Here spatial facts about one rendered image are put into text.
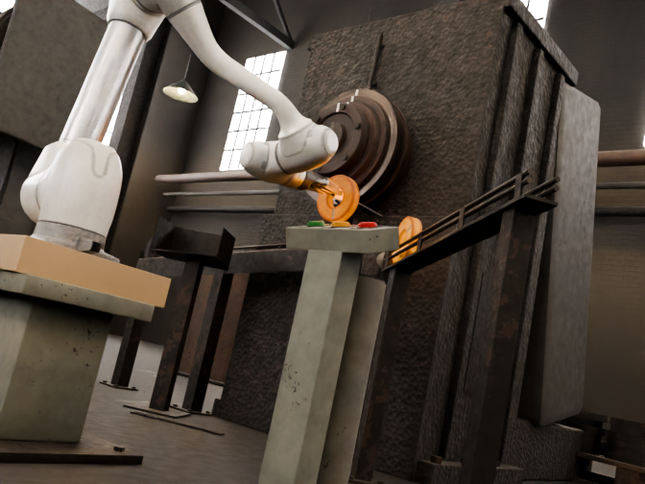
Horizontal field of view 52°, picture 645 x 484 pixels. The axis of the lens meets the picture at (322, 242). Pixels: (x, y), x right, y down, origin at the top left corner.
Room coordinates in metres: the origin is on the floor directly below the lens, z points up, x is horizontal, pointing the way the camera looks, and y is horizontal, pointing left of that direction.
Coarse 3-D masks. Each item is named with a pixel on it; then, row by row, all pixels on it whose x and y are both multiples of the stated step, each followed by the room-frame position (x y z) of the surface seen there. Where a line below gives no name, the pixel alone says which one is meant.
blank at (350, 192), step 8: (336, 176) 2.08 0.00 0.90; (344, 176) 2.06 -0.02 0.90; (344, 184) 2.06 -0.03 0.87; (352, 184) 2.04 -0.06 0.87; (344, 192) 2.05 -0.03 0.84; (352, 192) 2.03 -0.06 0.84; (320, 200) 2.12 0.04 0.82; (328, 200) 2.11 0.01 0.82; (344, 200) 2.05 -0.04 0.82; (352, 200) 2.03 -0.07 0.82; (320, 208) 2.12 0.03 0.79; (328, 208) 2.09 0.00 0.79; (336, 208) 2.07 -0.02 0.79; (344, 208) 2.05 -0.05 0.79; (352, 208) 2.04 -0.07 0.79; (328, 216) 2.09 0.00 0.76; (336, 216) 2.07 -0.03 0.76; (344, 216) 2.05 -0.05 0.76
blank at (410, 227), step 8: (408, 216) 1.94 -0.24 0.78; (400, 224) 1.99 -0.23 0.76; (408, 224) 1.93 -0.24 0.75; (416, 224) 1.90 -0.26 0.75; (400, 232) 1.98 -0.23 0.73; (408, 232) 1.91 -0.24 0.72; (416, 232) 1.88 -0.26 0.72; (400, 240) 1.99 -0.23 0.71; (416, 240) 1.88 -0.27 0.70; (416, 248) 1.89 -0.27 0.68; (400, 256) 1.94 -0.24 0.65
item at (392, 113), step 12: (348, 96) 2.44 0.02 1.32; (372, 96) 2.35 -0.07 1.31; (384, 96) 2.32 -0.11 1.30; (324, 108) 2.51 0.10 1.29; (384, 108) 2.31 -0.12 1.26; (396, 120) 2.27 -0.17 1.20; (396, 132) 2.26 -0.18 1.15; (396, 144) 2.26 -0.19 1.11; (384, 156) 2.28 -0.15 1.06; (396, 156) 2.29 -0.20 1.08; (384, 168) 2.27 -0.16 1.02; (372, 180) 2.30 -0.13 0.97; (384, 180) 2.32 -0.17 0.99; (312, 192) 2.49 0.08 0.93; (360, 192) 2.33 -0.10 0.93; (372, 192) 2.35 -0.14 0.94; (336, 204) 2.40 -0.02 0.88
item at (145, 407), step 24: (168, 240) 2.66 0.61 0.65; (192, 240) 2.68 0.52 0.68; (216, 240) 2.67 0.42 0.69; (192, 264) 2.55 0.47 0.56; (216, 264) 2.67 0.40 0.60; (192, 288) 2.54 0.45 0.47; (192, 312) 2.60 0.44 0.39; (168, 336) 2.55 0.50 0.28; (168, 360) 2.55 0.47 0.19; (168, 384) 2.54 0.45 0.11; (144, 408) 2.51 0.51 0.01; (168, 408) 2.59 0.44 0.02
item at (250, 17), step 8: (224, 0) 10.64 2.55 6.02; (232, 0) 10.74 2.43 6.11; (232, 8) 10.84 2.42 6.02; (240, 8) 10.89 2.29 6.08; (248, 8) 11.01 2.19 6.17; (280, 8) 11.57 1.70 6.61; (248, 16) 11.04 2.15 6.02; (256, 16) 11.18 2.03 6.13; (280, 16) 11.64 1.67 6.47; (256, 24) 11.25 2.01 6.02; (264, 24) 11.33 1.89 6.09; (264, 32) 11.48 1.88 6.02; (272, 32) 11.49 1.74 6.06; (280, 32) 11.64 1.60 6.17; (288, 32) 11.81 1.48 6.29; (280, 40) 11.69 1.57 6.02; (288, 40) 11.81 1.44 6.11; (288, 48) 11.94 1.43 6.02
